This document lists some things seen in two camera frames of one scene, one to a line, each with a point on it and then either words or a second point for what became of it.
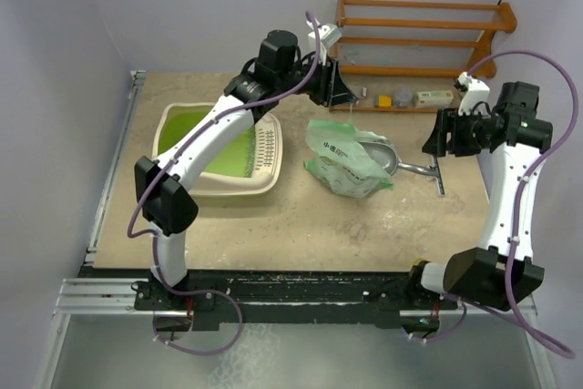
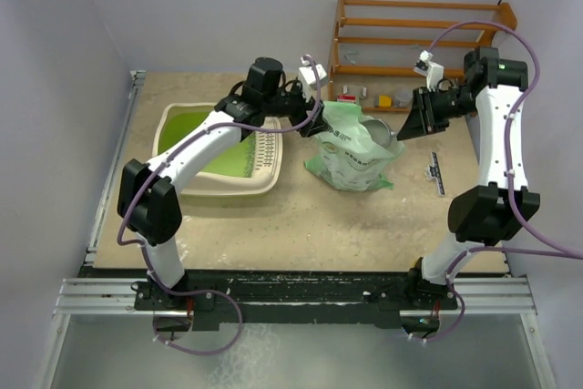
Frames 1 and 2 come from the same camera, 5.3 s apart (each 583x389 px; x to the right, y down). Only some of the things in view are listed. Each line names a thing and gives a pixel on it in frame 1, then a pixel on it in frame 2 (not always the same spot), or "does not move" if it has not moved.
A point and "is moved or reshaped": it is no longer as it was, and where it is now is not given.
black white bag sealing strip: [440, 184] does not move
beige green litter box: [251, 168] does not move
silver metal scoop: [385, 156] -> [379, 131]
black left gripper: [331, 89] -> [317, 124]
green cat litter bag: [338, 161] is moved or reshaped
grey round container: [403, 97] does not move
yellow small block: [384, 101] does not move
